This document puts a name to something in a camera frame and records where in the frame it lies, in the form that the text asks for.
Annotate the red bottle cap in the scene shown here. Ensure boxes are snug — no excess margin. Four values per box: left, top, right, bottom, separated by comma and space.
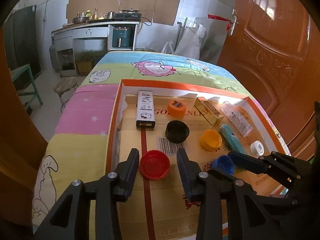
140, 150, 170, 180

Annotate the blue bottle cap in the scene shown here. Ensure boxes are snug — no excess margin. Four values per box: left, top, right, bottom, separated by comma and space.
212, 155, 235, 175

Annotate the plain orange bottle cap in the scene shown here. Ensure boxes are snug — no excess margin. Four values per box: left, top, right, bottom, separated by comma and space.
200, 129, 222, 151

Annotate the black bottle cap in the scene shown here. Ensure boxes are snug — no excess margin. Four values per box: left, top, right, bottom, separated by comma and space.
165, 120, 190, 144

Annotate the white round cap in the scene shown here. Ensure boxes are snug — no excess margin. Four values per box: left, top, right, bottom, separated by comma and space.
250, 140, 264, 158

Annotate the teal rectangular box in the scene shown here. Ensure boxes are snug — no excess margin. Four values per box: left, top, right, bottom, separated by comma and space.
219, 124, 247, 154

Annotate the white cartoon rectangular box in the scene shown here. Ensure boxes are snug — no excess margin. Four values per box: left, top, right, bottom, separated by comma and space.
136, 90, 156, 128

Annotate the gold rectangular box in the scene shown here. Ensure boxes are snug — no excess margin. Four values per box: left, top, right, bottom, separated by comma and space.
194, 97, 223, 126

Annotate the orange cap with label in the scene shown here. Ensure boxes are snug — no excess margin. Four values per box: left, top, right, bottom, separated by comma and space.
167, 100, 186, 118

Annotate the floral transparent rectangular box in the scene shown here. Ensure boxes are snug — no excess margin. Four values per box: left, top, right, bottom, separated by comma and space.
220, 102, 253, 137

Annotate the colourful cartoon tablecloth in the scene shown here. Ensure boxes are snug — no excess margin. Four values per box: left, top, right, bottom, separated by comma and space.
31, 50, 292, 240

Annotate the shallow orange-rimmed cardboard tray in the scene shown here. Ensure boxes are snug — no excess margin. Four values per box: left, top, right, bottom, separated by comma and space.
106, 79, 288, 239

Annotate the round metal stool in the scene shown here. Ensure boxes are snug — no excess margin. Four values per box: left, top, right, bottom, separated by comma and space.
53, 76, 79, 112

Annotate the potted green plant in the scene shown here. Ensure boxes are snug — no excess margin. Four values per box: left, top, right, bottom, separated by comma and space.
75, 50, 106, 76

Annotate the brown wooden door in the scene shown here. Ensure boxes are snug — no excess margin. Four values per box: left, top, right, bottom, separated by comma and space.
218, 0, 319, 159

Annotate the white plastic sack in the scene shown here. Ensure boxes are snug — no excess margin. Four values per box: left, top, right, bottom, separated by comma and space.
175, 24, 206, 60

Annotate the teal air fryer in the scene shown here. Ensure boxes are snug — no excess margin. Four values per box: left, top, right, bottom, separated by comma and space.
112, 26, 132, 48

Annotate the white kitchen counter cabinet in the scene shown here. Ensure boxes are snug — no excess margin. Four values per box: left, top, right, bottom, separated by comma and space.
52, 21, 140, 77

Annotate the green metal shelf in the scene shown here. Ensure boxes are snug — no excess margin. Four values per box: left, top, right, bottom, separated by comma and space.
11, 64, 43, 110

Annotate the black gas stove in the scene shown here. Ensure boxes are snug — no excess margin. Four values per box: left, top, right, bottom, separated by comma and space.
114, 10, 142, 21

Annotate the dark cabinet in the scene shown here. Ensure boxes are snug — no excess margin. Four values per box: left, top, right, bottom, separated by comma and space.
4, 5, 41, 77

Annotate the cardboard wall panel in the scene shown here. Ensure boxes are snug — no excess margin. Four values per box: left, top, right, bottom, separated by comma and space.
66, 0, 180, 25

